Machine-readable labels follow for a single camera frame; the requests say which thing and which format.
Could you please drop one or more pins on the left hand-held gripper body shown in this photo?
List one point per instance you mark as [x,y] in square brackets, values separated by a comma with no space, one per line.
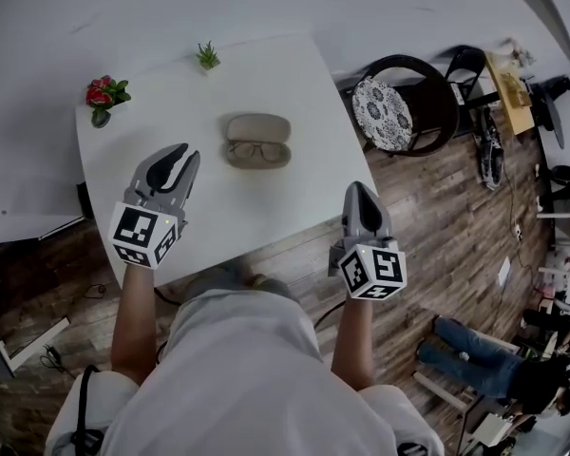
[138,228]

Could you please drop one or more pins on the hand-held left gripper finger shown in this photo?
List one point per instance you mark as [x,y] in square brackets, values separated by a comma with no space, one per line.
[145,171]
[192,174]

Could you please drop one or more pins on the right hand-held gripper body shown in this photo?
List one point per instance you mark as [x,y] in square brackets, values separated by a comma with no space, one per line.
[375,269]

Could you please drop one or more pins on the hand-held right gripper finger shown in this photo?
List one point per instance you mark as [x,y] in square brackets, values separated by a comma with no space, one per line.
[382,221]
[351,216]

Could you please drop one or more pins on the black-framed eyeglasses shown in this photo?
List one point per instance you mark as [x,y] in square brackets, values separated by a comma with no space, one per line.
[255,149]

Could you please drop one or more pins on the beige glasses case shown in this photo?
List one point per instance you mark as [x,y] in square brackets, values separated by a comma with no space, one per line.
[259,126]

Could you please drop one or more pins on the person's left forearm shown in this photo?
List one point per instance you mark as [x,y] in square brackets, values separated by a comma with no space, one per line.
[133,321]

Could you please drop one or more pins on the person's right forearm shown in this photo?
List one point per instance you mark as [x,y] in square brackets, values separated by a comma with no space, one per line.
[354,345]

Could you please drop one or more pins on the white square table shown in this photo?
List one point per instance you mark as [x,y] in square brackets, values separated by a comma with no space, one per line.
[275,207]

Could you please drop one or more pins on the red flower pot plant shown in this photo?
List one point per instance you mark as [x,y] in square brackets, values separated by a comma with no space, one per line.
[104,95]

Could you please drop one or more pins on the person's grey trousers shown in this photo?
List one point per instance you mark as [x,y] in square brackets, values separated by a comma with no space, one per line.
[218,280]

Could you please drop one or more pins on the patterned round seat cushion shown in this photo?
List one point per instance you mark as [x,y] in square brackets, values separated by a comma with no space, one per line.
[382,112]

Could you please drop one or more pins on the small green potted plant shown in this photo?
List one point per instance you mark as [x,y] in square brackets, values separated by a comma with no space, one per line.
[207,56]

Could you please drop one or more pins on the black and white floor device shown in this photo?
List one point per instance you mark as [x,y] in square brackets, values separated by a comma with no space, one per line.
[489,155]

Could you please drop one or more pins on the white paper sheet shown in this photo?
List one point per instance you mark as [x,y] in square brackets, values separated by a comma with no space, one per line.
[504,272]

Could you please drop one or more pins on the round black armchair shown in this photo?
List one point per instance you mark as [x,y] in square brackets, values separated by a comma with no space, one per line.
[437,102]

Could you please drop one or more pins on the white power strip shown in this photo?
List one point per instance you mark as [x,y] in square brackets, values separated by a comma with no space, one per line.
[518,232]

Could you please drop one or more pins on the black folding chair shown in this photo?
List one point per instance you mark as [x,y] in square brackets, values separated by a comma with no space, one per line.
[465,71]

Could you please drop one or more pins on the light wooden side table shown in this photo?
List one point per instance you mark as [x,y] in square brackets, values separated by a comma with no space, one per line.
[515,112]

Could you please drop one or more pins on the person's white shirt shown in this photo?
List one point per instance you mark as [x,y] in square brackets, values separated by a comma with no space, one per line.
[247,387]

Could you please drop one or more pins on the dark desk with white legs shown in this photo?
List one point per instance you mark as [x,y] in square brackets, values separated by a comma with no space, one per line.
[9,349]

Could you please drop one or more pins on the wooden tray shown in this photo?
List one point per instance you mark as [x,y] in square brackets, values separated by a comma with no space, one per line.
[513,88]

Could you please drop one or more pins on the pale flower vase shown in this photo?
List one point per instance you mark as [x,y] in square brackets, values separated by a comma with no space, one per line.
[518,52]

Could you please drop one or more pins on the black round pedestal table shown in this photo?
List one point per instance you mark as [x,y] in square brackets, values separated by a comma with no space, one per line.
[553,107]

